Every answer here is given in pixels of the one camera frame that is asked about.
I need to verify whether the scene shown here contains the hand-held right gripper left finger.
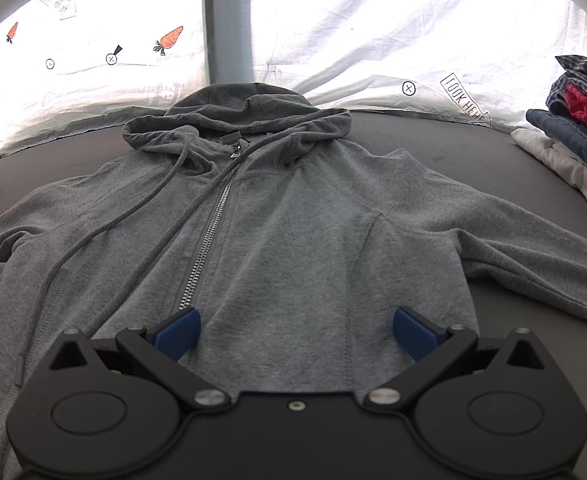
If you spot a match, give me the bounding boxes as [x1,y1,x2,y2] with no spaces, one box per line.
[47,306,232,412]

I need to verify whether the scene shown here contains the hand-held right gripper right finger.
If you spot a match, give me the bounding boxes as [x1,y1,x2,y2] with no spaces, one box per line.
[363,305,547,412]

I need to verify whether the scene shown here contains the grey zip hoodie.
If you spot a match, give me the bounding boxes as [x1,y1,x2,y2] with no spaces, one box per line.
[0,82,587,480]

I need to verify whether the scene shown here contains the white cloth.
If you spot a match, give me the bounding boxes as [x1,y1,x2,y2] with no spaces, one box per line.
[511,128,587,231]

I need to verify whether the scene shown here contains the blue denim jeans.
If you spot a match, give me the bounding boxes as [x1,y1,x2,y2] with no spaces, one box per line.
[526,109,587,186]

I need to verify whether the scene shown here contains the plaid shirt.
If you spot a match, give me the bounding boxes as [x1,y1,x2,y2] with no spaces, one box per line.
[547,54,587,156]

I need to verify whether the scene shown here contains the white printed curtain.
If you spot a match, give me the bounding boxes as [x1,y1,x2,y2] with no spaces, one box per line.
[0,0,587,163]

